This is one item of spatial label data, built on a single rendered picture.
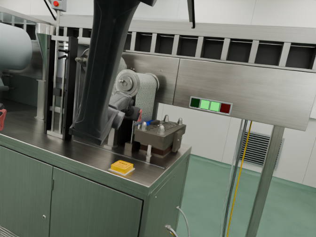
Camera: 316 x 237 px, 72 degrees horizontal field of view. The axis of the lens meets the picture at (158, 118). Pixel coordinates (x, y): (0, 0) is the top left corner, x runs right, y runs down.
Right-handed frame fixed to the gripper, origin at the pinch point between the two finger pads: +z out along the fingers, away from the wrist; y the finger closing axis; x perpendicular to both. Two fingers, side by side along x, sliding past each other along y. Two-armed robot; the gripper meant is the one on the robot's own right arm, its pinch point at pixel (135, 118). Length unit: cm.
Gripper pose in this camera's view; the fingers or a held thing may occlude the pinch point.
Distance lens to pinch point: 116.9
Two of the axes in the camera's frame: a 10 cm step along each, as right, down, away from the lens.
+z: 2.6, 3.8, 8.9
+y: 9.1, 2.1, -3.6
